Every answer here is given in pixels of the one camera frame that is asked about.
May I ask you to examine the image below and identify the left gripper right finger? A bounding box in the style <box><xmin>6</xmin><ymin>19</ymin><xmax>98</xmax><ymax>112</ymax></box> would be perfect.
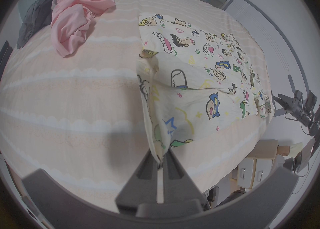
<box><xmin>163</xmin><ymin>147</ymin><xmax>208</xmax><ymax>211</ymax></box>

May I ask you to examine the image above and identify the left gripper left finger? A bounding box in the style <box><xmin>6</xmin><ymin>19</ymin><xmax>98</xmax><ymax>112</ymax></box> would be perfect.
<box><xmin>115</xmin><ymin>148</ymin><xmax>159</xmax><ymax>212</ymax></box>

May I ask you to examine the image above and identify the white printed pyjama top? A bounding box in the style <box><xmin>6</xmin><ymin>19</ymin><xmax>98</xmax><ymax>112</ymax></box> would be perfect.
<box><xmin>136</xmin><ymin>13</ymin><xmax>276</xmax><ymax>169</ymax></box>

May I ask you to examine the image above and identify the pile of clothes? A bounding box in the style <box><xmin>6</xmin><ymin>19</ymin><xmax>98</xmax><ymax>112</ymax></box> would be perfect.
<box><xmin>17</xmin><ymin>0</ymin><xmax>98</xmax><ymax>50</ymax></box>

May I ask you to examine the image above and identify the white drawer bedside table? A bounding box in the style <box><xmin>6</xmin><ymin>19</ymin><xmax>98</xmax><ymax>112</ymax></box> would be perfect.
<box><xmin>236</xmin><ymin>139</ymin><xmax>280</xmax><ymax>189</ymax></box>

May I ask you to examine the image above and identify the grey bedside table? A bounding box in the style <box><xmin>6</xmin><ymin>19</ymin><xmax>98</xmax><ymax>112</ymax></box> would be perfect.
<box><xmin>193</xmin><ymin>0</ymin><xmax>228</xmax><ymax>10</ymax></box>

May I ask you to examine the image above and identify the bed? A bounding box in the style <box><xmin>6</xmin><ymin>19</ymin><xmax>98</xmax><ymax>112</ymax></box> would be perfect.
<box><xmin>0</xmin><ymin>0</ymin><xmax>310</xmax><ymax>207</ymax></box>

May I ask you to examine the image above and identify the pink garment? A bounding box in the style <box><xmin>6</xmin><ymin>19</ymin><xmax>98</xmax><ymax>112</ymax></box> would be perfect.
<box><xmin>51</xmin><ymin>0</ymin><xmax>116</xmax><ymax>57</ymax></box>

